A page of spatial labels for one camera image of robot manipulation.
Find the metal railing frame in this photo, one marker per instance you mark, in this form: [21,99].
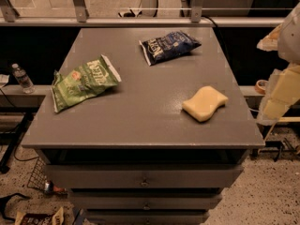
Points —
[141,13]

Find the brown snack bag on floor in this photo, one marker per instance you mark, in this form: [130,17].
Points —
[40,219]

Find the green chip bag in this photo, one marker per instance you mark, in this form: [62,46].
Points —
[83,82]

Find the tape roll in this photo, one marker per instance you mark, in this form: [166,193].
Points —
[260,86]

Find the clear water bottle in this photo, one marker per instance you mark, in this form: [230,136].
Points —
[23,79]

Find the wire basket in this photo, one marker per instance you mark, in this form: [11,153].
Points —
[38,180]

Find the yellow sponge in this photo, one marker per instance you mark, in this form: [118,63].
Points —
[204,103]

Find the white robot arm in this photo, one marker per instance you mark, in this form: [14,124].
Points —
[285,38]

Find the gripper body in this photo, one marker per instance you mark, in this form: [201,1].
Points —
[291,37]

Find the grey drawer cabinet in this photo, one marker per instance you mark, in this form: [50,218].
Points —
[133,156]

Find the blue chip bag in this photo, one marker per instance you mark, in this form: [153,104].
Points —
[173,45]

